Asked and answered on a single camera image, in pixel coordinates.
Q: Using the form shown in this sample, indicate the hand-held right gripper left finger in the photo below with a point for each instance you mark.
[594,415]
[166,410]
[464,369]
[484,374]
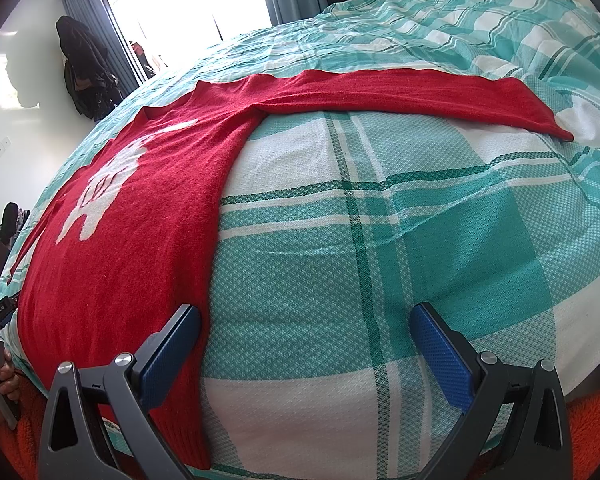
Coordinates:
[172,355]

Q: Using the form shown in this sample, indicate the glass balcony door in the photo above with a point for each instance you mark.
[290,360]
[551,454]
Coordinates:
[180,5]

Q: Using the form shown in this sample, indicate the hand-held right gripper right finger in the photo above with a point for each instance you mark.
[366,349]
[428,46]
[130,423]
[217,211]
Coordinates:
[437,355]

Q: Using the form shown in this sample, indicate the red sweater with white figure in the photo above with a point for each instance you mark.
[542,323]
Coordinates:
[130,240]

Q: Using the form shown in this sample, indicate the orange fleece garment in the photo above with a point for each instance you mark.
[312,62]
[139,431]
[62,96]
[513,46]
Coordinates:
[595,425]

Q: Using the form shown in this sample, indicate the clothes on balcony rack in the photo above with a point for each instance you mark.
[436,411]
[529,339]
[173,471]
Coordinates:
[142,55]

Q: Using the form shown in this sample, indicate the person's left hand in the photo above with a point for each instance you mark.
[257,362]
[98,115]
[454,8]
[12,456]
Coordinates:
[7,390]

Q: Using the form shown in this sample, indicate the teal plaid bed blanket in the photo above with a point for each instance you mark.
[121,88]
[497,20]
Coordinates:
[380,260]

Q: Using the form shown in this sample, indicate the hanging dark coats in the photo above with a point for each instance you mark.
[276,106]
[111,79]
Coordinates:
[85,75]

